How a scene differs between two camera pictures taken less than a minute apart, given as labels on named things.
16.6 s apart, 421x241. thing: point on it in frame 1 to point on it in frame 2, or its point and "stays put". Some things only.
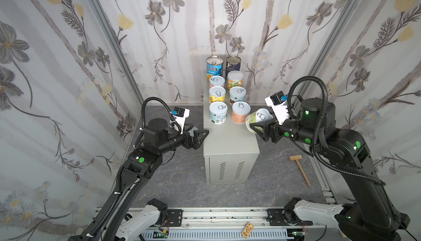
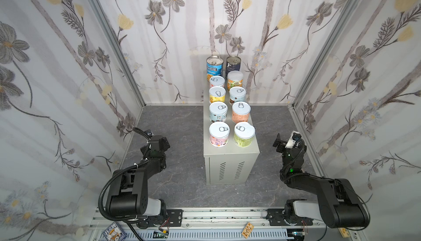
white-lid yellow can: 217,93 stays put
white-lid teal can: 218,112 stays put
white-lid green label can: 260,115 to 244,132
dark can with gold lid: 233,63 stays put
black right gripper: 271,132 to 282,144
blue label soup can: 214,66 stays put
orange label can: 240,110 stays put
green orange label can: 234,78 stays put
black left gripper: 189,138 to 153,144
